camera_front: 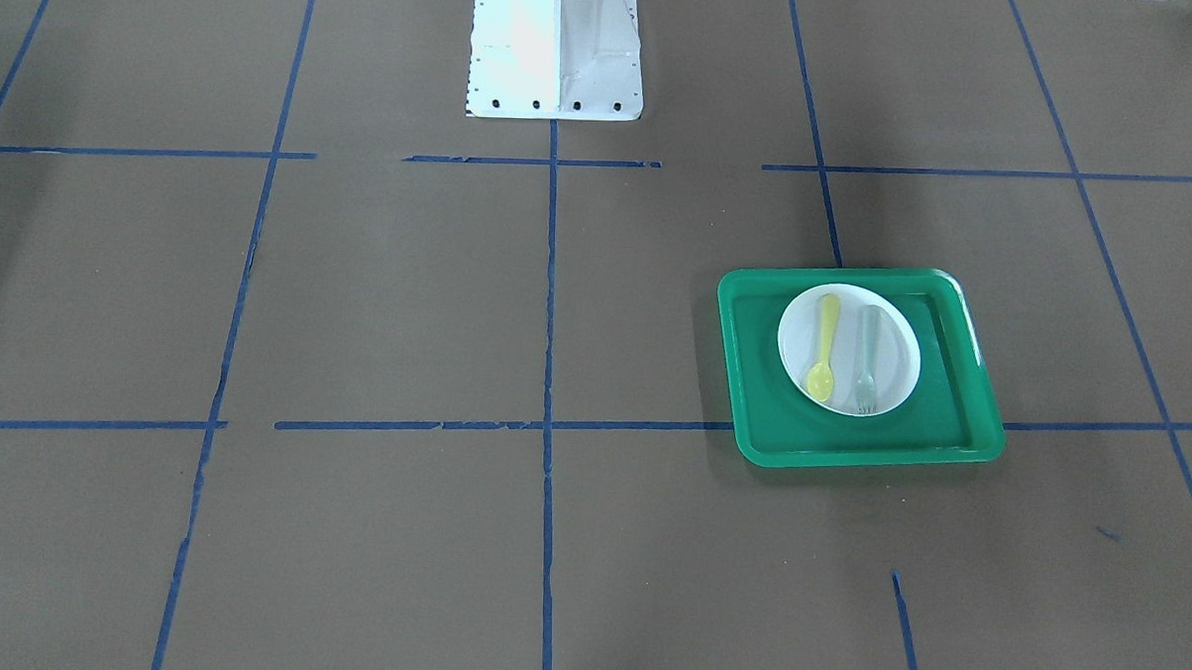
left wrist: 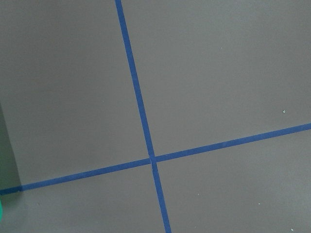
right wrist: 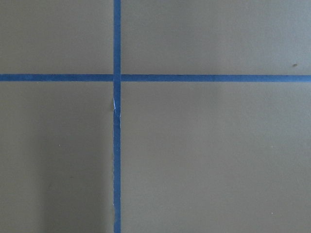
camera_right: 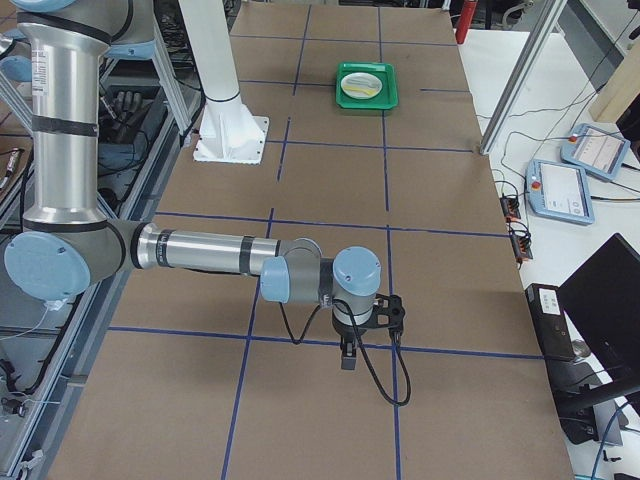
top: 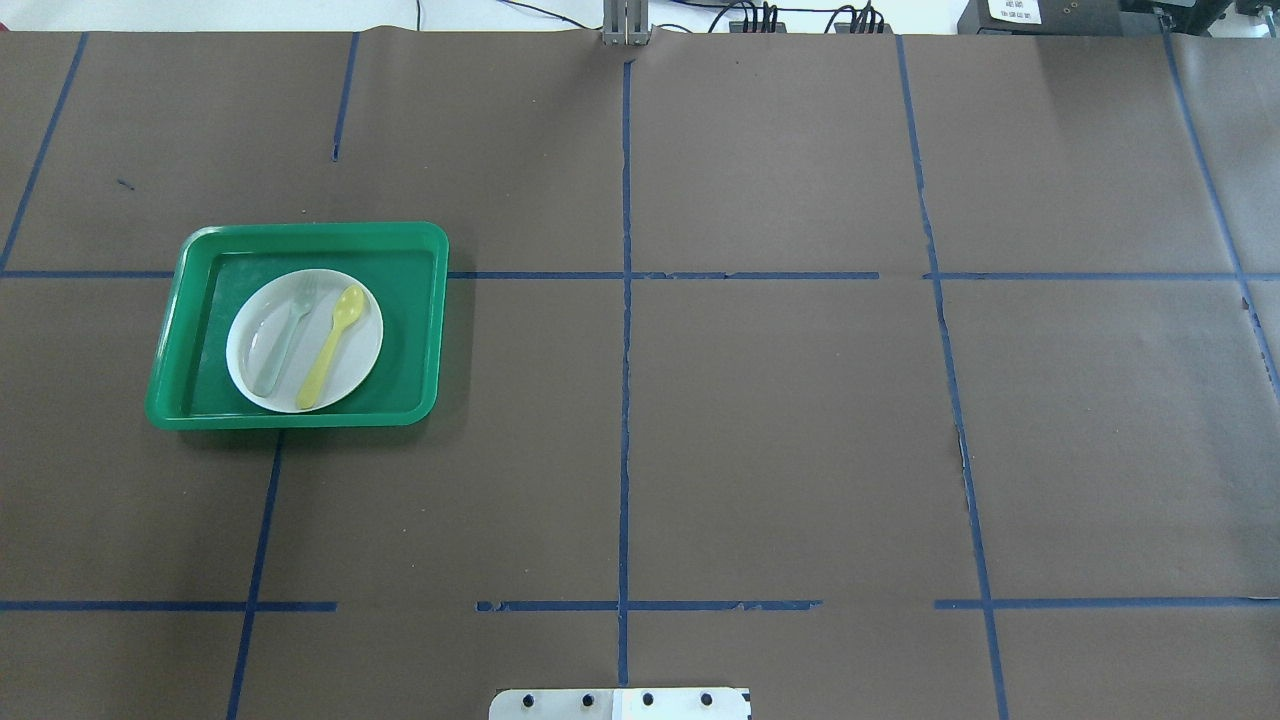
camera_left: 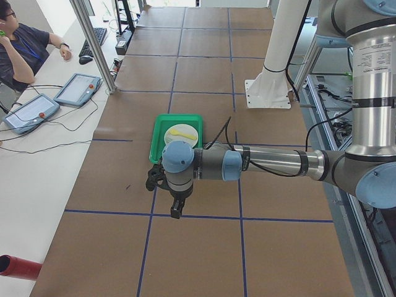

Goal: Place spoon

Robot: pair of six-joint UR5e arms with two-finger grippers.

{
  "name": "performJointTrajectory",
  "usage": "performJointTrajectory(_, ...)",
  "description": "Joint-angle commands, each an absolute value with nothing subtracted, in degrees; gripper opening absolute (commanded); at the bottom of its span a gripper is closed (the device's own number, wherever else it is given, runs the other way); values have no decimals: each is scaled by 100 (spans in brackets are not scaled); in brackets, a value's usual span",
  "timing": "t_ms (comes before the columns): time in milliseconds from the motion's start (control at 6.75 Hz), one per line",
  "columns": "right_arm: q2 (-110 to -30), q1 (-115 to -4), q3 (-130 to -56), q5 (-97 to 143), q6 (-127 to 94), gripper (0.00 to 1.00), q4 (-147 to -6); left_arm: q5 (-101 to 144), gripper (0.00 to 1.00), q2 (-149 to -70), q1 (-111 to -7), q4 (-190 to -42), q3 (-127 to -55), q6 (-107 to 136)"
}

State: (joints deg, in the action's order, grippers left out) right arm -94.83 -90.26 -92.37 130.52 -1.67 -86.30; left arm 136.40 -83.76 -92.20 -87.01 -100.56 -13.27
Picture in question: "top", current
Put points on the green plastic tray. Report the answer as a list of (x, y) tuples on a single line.
[(404, 264)]

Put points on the black power strip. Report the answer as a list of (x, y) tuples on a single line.
[(858, 20), (757, 19)]

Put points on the black box device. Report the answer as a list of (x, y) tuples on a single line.
[(1056, 18)]

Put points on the aluminium frame post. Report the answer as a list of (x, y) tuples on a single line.
[(626, 23)]

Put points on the pale green plastic fork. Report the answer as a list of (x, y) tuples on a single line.
[(302, 303)]

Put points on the white round plate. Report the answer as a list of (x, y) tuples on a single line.
[(258, 322)]

